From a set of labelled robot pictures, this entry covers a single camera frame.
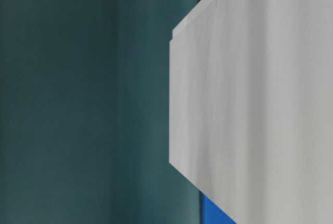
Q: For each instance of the white base board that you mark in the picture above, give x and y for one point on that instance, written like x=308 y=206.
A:
x=250 y=115

